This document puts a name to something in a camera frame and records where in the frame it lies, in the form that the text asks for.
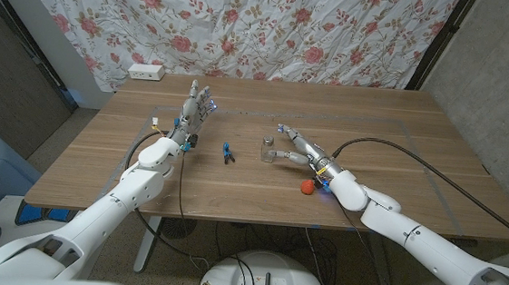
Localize black backdrop pole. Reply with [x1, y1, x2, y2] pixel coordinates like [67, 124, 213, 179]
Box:
[405, 0, 479, 96]

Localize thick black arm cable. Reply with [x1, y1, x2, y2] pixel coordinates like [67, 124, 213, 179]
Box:
[116, 127, 220, 267]
[325, 134, 509, 249]

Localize floral backdrop cloth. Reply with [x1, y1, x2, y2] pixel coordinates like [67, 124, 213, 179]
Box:
[2, 0, 463, 119]

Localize white power strip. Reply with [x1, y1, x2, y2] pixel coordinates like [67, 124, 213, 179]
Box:
[127, 62, 167, 83]

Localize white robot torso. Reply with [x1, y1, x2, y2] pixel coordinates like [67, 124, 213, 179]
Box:
[197, 246, 331, 285]

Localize white table leg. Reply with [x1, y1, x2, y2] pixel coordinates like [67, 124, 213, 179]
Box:
[132, 213, 163, 276]

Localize grey table leg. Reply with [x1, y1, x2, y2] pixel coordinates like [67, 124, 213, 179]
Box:
[364, 231, 398, 285]

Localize clear glass salt shaker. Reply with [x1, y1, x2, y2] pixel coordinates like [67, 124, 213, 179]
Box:
[259, 134, 277, 164]

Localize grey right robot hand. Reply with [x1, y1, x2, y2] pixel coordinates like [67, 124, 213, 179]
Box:
[266, 123, 347, 183]

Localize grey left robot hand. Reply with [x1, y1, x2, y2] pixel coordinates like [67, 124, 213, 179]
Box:
[168, 77, 220, 154]

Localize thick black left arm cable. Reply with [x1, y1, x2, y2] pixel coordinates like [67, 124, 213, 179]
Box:
[116, 127, 220, 267]

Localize red ball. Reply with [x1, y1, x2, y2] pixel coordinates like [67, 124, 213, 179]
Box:
[299, 178, 316, 196]

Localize black round fan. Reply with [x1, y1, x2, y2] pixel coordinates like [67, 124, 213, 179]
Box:
[158, 215, 199, 242]

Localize white floor cable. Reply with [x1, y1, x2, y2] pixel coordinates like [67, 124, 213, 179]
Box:
[299, 227, 361, 285]

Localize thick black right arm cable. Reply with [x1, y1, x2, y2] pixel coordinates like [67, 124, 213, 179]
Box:
[325, 134, 509, 249]

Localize blue black clip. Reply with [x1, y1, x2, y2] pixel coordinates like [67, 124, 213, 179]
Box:
[221, 141, 237, 165]

